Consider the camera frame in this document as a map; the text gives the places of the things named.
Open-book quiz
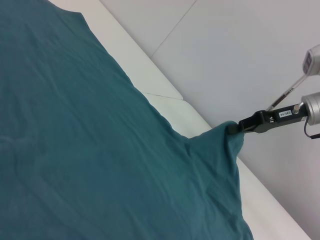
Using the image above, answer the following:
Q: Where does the teal blue t-shirt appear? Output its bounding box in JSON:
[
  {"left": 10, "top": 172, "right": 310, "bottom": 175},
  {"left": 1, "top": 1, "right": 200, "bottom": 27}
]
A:
[{"left": 0, "top": 0, "right": 255, "bottom": 240}]

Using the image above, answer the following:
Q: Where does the thin white labelled tube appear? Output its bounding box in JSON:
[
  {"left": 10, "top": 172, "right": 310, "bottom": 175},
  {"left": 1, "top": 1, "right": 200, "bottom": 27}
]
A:
[{"left": 266, "top": 73, "right": 308, "bottom": 111}]

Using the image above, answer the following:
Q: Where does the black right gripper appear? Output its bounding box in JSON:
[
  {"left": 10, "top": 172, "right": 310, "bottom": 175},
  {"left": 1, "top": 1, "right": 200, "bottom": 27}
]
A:
[{"left": 227, "top": 102, "right": 307, "bottom": 135}]

